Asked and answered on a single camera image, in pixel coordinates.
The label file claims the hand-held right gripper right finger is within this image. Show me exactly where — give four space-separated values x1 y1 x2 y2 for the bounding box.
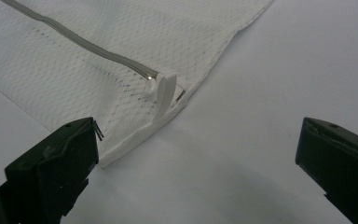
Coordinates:
295 117 358 224

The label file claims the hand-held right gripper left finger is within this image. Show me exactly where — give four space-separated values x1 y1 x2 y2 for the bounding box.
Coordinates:
0 117 104 224

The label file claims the white mesh laundry bag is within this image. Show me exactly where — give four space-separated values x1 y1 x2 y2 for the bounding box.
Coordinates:
0 0 274 169

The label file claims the light blue table mat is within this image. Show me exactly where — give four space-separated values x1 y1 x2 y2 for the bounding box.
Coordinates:
0 0 358 224

